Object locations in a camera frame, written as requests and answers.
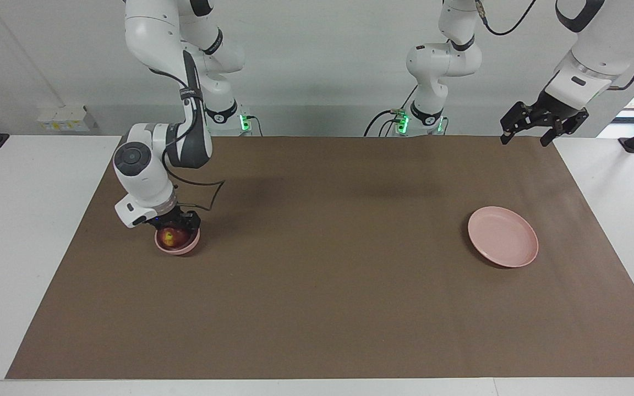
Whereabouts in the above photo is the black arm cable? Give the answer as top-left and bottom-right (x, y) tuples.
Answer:
(475, 0), (634, 90)
(149, 66), (227, 213)

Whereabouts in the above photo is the dark red apple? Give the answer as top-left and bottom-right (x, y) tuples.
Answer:
(162, 227), (191, 251)

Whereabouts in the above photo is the pink plate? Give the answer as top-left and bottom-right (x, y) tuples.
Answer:
(467, 206), (539, 268)

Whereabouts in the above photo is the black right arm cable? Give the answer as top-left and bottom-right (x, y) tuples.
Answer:
(149, 66), (227, 213)

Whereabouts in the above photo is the black base cable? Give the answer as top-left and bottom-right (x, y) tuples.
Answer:
(364, 85), (419, 137)

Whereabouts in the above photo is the white wall socket box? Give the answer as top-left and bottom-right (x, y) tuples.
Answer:
(36, 106), (97, 133)

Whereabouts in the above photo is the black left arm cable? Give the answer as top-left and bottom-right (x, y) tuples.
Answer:
(475, 0), (634, 90)

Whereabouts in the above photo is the brown table mat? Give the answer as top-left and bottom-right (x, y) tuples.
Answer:
(5, 135), (634, 380)

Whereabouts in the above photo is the pink bowl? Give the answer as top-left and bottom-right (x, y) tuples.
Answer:
(155, 225), (201, 256)

